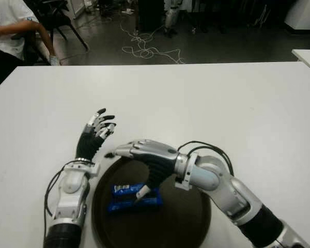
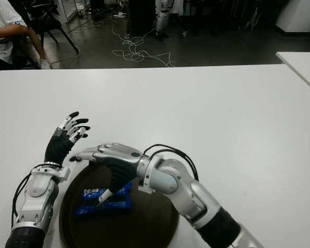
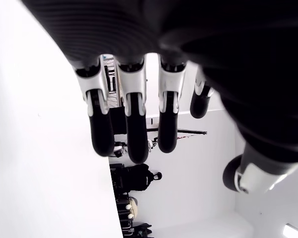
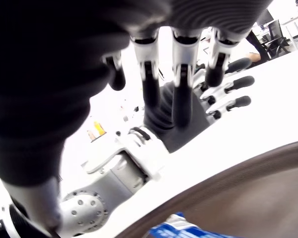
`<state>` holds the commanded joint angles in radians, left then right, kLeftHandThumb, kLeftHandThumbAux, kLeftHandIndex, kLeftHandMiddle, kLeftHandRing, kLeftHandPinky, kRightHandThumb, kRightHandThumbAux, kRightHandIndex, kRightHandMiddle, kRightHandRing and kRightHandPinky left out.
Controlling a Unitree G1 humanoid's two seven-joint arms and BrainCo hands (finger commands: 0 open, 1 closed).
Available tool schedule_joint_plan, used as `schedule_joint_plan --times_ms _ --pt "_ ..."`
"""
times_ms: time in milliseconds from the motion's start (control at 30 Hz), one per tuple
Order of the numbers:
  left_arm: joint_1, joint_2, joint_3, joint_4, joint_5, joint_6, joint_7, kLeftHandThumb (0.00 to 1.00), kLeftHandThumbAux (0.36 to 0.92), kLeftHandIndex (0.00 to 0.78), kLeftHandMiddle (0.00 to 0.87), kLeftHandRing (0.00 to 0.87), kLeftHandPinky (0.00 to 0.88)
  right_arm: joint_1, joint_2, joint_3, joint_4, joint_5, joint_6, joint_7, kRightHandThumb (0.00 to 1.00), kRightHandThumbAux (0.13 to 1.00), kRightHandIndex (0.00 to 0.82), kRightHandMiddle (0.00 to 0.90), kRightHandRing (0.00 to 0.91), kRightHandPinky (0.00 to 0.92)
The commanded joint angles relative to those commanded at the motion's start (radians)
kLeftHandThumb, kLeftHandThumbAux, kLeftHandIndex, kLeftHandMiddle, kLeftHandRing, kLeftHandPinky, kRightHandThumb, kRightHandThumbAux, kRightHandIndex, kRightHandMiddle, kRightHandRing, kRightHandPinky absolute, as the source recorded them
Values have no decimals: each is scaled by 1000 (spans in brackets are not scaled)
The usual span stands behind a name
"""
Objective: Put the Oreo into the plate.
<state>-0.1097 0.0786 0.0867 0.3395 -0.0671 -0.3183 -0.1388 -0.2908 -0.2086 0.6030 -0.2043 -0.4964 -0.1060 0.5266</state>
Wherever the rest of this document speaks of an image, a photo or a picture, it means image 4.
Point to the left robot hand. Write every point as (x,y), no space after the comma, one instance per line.
(201,116)

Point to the blue Oreo packet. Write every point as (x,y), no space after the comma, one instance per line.
(178,226)

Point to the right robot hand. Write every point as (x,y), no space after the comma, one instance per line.
(44,74)

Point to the person in white shirt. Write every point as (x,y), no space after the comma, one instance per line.
(255,47)

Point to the round dark brown tray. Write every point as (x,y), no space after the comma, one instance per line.
(238,193)

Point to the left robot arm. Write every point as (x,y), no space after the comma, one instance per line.
(119,178)

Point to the black chair with sled legs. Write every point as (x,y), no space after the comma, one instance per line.
(275,37)

